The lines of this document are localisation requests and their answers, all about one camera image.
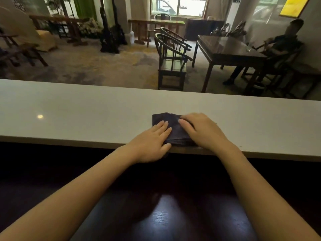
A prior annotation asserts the green curtain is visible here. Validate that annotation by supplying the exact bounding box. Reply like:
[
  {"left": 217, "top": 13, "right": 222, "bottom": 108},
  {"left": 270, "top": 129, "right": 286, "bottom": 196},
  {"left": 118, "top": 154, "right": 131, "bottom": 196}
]
[{"left": 72, "top": 0, "right": 97, "bottom": 20}]

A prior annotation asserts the brown wooden long table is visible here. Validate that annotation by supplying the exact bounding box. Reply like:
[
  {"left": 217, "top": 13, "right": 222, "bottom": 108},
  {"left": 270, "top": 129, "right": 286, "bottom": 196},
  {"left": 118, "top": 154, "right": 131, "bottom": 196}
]
[{"left": 29, "top": 14, "right": 90, "bottom": 47}]

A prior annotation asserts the yellow framed picture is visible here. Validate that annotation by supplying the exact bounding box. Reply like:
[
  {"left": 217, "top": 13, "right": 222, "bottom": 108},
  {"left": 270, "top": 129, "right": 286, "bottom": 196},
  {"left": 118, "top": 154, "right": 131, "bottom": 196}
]
[{"left": 279, "top": 0, "right": 311, "bottom": 18}]

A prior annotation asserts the dark wooden low chair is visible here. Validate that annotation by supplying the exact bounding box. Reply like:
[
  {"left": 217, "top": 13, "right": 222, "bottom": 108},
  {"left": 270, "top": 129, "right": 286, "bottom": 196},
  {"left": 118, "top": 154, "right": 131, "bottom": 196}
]
[{"left": 0, "top": 27, "right": 49, "bottom": 71}]

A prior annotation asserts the potted green plant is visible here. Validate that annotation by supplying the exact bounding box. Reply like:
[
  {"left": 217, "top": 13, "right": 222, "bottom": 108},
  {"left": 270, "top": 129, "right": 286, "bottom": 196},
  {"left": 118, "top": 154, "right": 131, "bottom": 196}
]
[{"left": 45, "top": 0, "right": 72, "bottom": 17}]

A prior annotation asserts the window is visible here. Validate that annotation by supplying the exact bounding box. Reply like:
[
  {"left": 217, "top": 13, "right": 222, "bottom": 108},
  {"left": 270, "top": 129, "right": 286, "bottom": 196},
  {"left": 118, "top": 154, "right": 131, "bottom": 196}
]
[{"left": 150, "top": 0, "right": 209, "bottom": 18}]

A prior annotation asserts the dark table ornament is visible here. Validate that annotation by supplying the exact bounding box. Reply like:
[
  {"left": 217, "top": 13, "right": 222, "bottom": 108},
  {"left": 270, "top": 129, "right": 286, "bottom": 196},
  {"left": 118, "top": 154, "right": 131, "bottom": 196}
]
[
  {"left": 226, "top": 21, "right": 247, "bottom": 37},
  {"left": 210, "top": 23, "right": 231, "bottom": 37}
]

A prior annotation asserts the person's right forearm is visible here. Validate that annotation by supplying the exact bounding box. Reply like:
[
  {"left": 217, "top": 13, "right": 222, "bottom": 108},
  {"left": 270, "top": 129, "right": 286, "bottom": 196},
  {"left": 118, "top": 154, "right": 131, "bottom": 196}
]
[{"left": 215, "top": 145, "right": 321, "bottom": 241}]

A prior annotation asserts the dark blue cloth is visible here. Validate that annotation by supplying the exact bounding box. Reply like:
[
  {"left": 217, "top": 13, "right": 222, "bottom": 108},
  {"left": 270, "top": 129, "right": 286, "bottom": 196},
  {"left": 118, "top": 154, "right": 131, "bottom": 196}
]
[{"left": 152, "top": 112, "right": 199, "bottom": 148}]

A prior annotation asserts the dark wooden square table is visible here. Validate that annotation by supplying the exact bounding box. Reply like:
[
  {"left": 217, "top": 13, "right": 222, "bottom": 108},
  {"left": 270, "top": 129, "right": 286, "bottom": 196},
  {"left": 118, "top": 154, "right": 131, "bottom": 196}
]
[{"left": 192, "top": 35, "right": 268, "bottom": 93}]

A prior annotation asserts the black tall floor stand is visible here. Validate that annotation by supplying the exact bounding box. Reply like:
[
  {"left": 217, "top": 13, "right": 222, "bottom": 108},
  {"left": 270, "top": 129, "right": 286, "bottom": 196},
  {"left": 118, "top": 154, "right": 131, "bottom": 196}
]
[{"left": 99, "top": 0, "right": 128, "bottom": 54}]

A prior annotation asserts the dark wooden seat chair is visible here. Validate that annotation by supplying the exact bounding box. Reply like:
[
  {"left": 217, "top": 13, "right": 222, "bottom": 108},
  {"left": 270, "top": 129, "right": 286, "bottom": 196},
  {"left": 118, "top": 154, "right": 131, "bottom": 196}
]
[{"left": 240, "top": 42, "right": 304, "bottom": 96}]

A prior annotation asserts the dark wooden round-back armchair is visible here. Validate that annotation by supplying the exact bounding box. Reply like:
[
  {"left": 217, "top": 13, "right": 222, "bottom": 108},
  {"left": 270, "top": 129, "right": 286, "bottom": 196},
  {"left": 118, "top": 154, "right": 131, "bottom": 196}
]
[
  {"left": 160, "top": 27, "right": 193, "bottom": 52},
  {"left": 154, "top": 33, "right": 193, "bottom": 91}
]

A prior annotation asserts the person's right hand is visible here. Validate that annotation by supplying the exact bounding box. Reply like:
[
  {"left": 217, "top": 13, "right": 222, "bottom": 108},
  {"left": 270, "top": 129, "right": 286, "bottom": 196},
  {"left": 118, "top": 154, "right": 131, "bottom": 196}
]
[{"left": 178, "top": 112, "right": 242, "bottom": 157}]

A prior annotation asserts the person's left hand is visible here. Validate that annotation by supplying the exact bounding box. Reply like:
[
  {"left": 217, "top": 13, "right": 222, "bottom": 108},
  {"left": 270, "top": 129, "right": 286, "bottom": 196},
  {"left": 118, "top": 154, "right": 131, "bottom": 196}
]
[{"left": 123, "top": 121, "right": 172, "bottom": 165}]

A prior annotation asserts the white flower bush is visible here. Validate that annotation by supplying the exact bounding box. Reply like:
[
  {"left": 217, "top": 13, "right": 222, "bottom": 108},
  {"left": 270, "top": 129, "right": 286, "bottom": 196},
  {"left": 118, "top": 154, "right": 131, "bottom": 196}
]
[{"left": 79, "top": 18, "right": 102, "bottom": 38}]

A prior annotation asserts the person's left forearm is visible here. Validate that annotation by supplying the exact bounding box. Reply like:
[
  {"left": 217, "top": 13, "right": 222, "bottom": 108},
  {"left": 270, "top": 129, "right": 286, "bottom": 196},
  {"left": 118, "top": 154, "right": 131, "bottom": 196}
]
[{"left": 0, "top": 145, "right": 138, "bottom": 241}]

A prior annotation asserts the long wooden trestle table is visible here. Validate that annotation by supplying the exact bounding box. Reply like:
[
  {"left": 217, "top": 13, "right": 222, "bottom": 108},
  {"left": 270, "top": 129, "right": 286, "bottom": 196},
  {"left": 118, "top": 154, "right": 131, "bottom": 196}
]
[{"left": 128, "top": 19, "right": 186, "bottom": 45}]

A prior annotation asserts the dark wooden cabinet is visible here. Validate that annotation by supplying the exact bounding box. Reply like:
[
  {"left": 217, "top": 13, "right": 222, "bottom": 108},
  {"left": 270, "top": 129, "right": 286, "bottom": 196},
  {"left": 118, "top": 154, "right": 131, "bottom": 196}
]
[{"left": 185, "top": 19, "right": 225, "bottom": 41}]

